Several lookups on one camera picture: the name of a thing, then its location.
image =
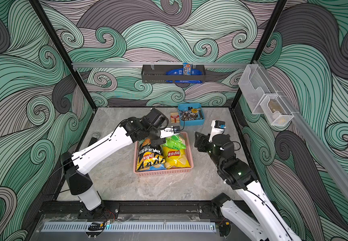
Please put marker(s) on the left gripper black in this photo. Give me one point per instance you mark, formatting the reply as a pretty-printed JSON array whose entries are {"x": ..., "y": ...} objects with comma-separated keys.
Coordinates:
[{"x": 160, "y": 141}]

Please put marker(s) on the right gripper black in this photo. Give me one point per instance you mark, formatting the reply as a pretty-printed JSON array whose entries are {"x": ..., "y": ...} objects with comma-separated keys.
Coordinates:
[{"x": 203, "y": 141}]

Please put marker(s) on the black yellow chips bag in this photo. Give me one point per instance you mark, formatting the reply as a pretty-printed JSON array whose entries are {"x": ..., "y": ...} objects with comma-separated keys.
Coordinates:
[{"x": 148, "y": 153}]

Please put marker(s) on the green chips bag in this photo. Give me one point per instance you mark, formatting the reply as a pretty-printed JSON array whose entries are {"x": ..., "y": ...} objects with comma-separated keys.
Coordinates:
[{"x": 176, "y": 142}]

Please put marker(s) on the blue chips bag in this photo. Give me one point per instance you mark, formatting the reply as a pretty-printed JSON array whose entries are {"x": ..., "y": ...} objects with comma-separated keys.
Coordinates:
[{"x": 147, "y": 167}]

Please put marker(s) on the pink plastic basket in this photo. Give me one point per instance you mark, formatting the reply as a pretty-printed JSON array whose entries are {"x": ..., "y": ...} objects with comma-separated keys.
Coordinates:
[{"x": 166, "y": 171}]

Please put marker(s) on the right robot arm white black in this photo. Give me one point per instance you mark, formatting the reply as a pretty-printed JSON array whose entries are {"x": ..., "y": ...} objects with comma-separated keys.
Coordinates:
[{"x": 266, "y": 223}]

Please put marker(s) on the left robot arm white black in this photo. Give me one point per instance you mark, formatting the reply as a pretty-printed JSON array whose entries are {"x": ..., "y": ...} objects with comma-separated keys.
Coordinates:
[{"x": 77, "y": 166}]

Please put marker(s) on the red playing card box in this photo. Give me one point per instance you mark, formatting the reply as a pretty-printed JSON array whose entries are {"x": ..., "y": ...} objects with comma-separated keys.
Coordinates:
[{"x": 174, "y": 117}]

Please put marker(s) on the blue tray of chess pieces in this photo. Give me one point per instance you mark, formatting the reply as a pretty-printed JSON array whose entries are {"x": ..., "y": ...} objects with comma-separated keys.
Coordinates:
[{"x": 191, "y": 114}]

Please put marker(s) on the black metal bar on table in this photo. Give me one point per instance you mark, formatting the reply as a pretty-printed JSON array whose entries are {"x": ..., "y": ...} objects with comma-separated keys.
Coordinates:
[{"x": 92, "y": 141}]

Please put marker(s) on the blue packet on shelf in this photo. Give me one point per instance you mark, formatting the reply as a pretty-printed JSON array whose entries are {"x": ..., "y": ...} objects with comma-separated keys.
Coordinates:
[{"x": 181, "y": 72}]

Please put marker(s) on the small snack packet on shelf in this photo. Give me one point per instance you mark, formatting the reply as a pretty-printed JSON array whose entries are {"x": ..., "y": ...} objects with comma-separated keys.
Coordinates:
[{"x": 187, "y": 69}]

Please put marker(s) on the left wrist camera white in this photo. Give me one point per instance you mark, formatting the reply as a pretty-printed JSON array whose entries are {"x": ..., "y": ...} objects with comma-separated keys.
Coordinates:
[{"x": 170, "y": 131}]

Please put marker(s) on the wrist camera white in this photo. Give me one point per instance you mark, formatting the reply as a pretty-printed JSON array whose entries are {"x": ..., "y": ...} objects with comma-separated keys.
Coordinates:
[
  {"x": 170, "y": 131},
  {"x": 218, "y": 127}
]

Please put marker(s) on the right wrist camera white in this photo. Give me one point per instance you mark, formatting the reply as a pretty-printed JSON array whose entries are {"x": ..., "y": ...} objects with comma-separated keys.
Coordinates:
[{"x": 218, "y": 127}]

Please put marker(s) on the black wall shelf basket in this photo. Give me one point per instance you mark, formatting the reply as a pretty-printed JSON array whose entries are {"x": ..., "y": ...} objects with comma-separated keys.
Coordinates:
[{"x": 157, "y": 74}]

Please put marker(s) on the large clear wall bin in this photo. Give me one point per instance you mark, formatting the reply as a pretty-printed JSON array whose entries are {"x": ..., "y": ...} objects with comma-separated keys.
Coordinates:
[{"x": 254, "y": 86}]

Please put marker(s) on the small clear wall bin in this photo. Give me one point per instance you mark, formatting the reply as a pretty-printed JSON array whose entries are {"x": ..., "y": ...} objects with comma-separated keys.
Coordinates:
[{"x": 276, "y": 112}]

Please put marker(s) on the white slotted cable duct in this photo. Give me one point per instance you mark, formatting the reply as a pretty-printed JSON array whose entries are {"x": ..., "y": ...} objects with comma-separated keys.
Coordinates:
[{"x": 192, "y": 227}]

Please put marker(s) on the aluminium wall rail back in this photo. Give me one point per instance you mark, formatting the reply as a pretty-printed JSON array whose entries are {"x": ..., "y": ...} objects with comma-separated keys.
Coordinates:
[{"x": 118, "y": 64}]

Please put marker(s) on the aluminium wall rail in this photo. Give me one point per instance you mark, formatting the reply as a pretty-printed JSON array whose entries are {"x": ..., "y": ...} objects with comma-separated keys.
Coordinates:
[
  {"x": 316, "y": 144},
  {"x": 118, "y": 64}
]

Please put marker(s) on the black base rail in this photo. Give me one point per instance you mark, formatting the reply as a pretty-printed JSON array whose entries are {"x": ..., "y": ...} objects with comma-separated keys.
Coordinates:
[{"x": 133, "y": 207}]

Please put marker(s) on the aluminium wall rail right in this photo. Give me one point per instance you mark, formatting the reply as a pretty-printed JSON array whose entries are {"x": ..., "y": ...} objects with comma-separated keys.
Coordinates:
[{"x": 316, "y": 144}]

